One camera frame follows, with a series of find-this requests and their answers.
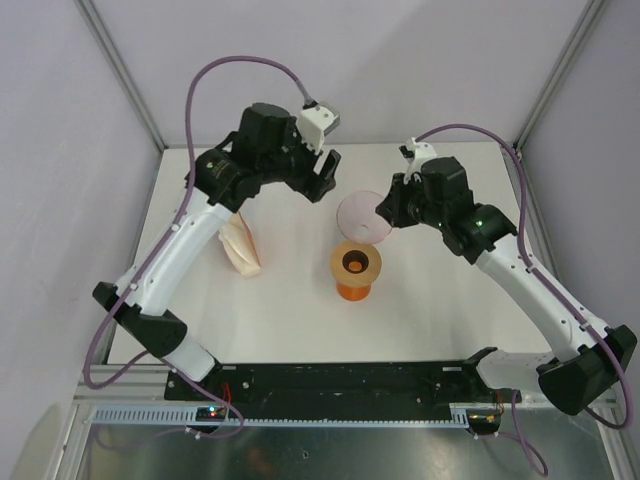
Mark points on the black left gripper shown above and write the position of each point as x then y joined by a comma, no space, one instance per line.
315,192

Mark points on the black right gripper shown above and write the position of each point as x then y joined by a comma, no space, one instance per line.
392,207

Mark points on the clear pink glass dripper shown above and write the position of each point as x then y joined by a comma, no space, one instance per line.
358,221

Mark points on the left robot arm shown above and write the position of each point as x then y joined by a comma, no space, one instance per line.
139,300

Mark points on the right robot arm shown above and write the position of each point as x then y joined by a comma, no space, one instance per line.
587,355

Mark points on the orange glass coffee carafe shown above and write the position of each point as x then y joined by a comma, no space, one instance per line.
353,280

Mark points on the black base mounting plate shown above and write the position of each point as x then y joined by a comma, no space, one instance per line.
345,389

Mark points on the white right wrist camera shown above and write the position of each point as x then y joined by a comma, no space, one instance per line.
416,153

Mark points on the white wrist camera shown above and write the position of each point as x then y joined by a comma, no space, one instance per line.
315,122
416,153

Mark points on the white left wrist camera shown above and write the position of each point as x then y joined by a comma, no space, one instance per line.
315,122

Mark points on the aluminium side rail right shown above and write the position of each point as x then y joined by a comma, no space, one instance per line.
537,239

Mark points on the aluminium front frame rail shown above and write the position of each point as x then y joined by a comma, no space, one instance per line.
140,383

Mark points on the aluminium frame post right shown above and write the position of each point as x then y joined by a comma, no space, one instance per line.
569,54

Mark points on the aluminium frame post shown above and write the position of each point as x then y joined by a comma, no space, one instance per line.
569,54
116,62

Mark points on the aluminium frame post left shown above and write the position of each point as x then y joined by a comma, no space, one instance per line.
116,62

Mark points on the grey slotted cable duct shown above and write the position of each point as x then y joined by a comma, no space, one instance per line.
209,415

